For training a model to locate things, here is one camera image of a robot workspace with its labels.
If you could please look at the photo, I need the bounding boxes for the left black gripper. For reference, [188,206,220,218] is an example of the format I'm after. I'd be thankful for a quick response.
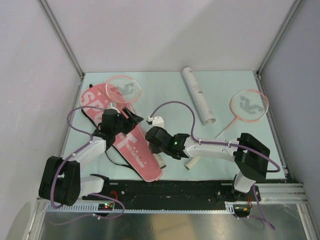
[112,107,143,136]

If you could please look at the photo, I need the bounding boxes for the pink badminton racket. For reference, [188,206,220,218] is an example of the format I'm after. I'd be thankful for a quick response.
[215,89,269,139]
[105,75,167,169]

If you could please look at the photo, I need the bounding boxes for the translucent shuttlecock tube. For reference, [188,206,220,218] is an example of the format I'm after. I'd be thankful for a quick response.
[182,67,216,126]

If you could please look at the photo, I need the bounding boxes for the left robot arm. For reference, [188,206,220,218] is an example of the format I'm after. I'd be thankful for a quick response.
[38,107,143,209]

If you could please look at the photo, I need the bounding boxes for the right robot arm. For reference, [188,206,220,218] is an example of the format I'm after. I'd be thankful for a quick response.
[145,126,270,201]

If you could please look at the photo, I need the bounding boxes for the pink racket cover bag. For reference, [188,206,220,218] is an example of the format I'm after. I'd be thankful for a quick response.
[80,83,163,182]

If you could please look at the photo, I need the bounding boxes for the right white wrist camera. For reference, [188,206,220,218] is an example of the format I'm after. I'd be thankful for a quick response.
[146,116,165,129]

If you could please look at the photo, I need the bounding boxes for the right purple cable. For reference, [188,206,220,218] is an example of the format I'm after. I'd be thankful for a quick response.
[148,100,281,231]

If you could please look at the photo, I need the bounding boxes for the purple cable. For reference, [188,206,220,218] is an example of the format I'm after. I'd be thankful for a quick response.
[48,106,126,226]
[148,100,281,231]

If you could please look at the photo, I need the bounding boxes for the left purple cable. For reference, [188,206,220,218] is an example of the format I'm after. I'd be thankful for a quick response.
[48,106,126,226]

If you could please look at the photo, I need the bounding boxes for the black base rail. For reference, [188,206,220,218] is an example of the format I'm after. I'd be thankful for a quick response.
[82,178,261,211]

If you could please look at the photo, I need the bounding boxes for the left aluminium frame post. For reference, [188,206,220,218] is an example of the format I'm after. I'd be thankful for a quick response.
[37,0,85,80]

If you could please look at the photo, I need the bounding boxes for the aluminium frame post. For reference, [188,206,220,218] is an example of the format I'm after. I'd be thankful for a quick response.
[37,0,85,80]
[256,0,305,76]

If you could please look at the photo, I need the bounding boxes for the right aluminium frame post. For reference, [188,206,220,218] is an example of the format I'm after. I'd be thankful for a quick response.
[256,0,305,76]

